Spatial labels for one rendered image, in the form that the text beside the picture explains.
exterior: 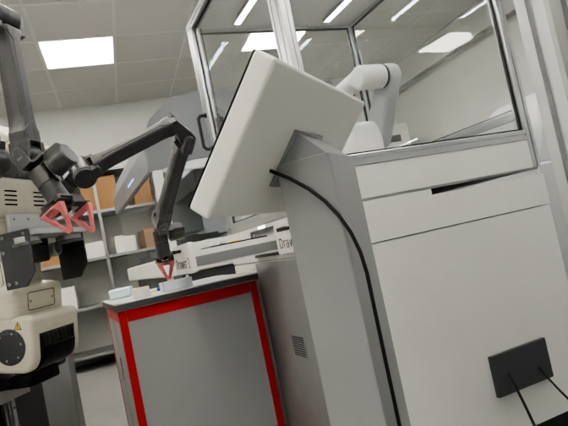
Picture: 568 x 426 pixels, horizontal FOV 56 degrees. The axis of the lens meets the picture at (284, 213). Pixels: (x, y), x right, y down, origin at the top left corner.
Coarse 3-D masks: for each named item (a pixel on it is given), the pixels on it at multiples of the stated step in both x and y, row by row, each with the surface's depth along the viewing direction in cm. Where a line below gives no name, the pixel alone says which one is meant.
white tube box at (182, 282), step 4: (188, 276) 225; (176, 280) 218; (180, 280) 219; (184, 280) 219; (188, 280) 220; (160, 284) 220; (164, 284) 216; (168, 284) 217; (172, 284) 217; (176, 284) 218; (180, 284) 218; (184, 284) 219; (188, 284) 220; (192, 284) 220; (160, 288) 222; (164, 288) 216; (168, 288) 216; (172, 288) 217; (176, 288) 218
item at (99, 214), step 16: (96, 192) 544; (96, 208) 543; (112, 208) 547; (112, 256) 542; (112, 272) 584; (112, 288) 538; (96, 304) 543; (80, 352) 562; (96, 352) 536; (112, 352) 532
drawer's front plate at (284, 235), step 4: (280, 224) 191; (284, 224) 188; (276, 232) 196; (280, 232) 193; (284, 232) 189; (288, 232) 186; (276, 236) 196; (280, 236) 193; (284, 236) 190; (288, 236) 186; (276, 240) 197; (280, 240) 194; (288, 240) 187; (280, 248) 195; (284, 248) 192; (288, 248) 188; (292, 248) 185; (280, 252) 196; (284, 252) 192; (288, 252) 189; (292, 252) 185
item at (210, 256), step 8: (248, 240) 198; (256, 240) 199; (264, 240) 200; (272, 240) 202; (208, 248) 192; (216, 248) 193; (224, 248) 194; (232, 248) 195; (240, 248) 196; (248, 248) 197; (256, 248) 199; (264, 248) 200; (272, 248) 201; (200, 256) 190; (208, 256) 191; (216, 256) 192; (224, 256) 193; (232, 256) 195; (240, 256) 196; (248, 256) 197; (200, 264) 190; (208, 264) 191
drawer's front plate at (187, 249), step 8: (176, 248) 207; (184, 248) 193; (192, 248) 188; (176, 256) 209; (184, 256) 195; (192, 256) 187; (176, 264) 212; (184, 264) 197; (192, 264) 187; (184, 272) 200; (192, 272) 188
